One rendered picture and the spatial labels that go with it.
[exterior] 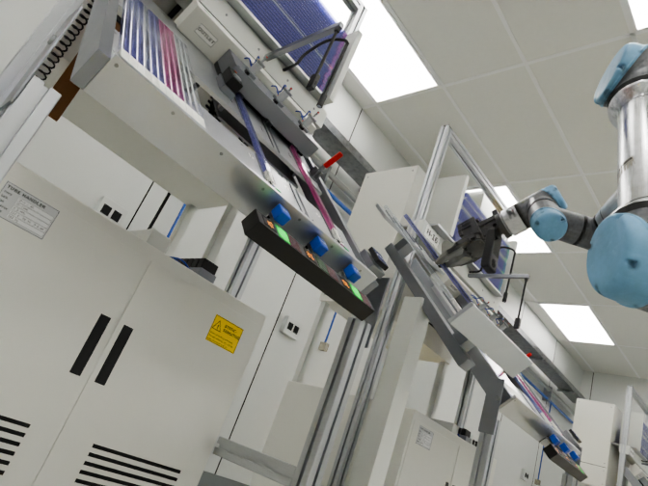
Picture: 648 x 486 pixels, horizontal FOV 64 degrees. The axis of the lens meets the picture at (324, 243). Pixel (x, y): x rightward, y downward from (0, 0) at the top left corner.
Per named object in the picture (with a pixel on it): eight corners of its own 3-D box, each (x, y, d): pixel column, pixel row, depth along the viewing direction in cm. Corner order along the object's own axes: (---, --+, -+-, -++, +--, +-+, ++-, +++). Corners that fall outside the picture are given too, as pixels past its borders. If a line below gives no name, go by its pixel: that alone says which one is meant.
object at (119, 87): (352, 298, 112) (377, 278, 111) (82, 90, 72) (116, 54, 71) (350, 294, 113) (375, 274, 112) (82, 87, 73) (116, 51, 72)
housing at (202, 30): (283, 158, 164) (316, 128, 161) (160, 43, 134) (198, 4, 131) (279, 147, 170) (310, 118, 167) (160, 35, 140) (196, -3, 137)
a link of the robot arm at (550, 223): (589, 223, 117) (579, 207, 126) (541, 207, 118) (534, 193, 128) (574, 253, 120) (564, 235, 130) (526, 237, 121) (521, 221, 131)
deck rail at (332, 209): (357, 302, 114) (379, 284, 112) (352, 298, 112) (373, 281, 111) (287, 154, 168) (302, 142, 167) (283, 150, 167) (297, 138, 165)
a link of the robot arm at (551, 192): (556, 188, 126) (551, 178, 133) (515, 210, 130) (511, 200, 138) (572, 213, 127) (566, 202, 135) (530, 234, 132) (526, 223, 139)
